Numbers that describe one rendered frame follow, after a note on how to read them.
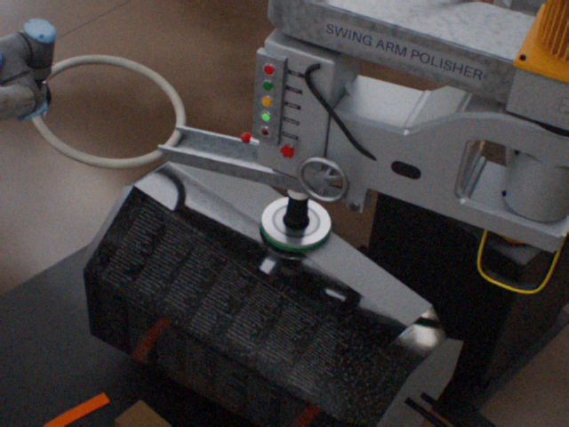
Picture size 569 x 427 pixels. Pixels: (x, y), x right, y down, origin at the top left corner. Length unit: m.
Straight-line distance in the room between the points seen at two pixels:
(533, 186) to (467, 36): 0.42
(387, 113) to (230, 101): 2.33
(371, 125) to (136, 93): 2.48
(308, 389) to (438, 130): 0.84
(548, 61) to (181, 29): 3.31
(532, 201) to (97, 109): 2.73
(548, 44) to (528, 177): 0.37
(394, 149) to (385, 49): 0.30
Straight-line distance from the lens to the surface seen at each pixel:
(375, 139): 2.46
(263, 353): 2.78
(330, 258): 2.86
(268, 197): 3.02
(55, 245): 4.03
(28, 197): 4.26
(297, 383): 2.74
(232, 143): 2.90
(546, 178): 2.39
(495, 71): 2.24
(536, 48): 2.24
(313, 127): 2.51
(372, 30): 2.28
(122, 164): 2.86
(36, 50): 2.79
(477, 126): 2.34
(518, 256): 3.09
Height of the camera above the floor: 2.86
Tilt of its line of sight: 44 degrees down
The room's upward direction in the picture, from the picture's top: 5 degrees clockwise
